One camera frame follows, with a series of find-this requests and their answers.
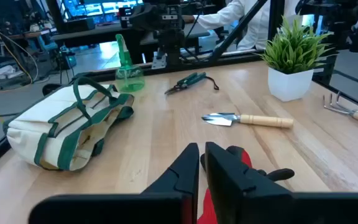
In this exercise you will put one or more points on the cream and green gardening bag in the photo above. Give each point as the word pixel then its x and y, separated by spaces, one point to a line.
pixel 42 124

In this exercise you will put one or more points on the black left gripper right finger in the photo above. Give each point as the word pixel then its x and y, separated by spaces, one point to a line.
pixel 244 199

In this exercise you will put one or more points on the red and black gardening glove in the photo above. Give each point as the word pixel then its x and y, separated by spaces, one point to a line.
pixel 205 211

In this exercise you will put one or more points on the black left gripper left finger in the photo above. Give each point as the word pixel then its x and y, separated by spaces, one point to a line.
pixel 172 202

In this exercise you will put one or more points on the green pruning shears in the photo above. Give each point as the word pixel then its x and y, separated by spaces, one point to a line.
pixel 191 79

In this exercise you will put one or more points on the green plant in white pot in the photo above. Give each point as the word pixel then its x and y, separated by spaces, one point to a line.
pixel 287 84

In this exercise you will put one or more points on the green spray bottle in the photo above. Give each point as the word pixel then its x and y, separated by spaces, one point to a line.
pixel 129 77

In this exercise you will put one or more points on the computer monitor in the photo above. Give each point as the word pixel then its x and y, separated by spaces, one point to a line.
pixel 92 9

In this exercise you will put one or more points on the grey computer desk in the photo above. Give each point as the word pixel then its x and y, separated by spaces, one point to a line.
pixel 89 34

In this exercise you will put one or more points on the person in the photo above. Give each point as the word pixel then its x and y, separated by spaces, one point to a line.
pixel 259 25

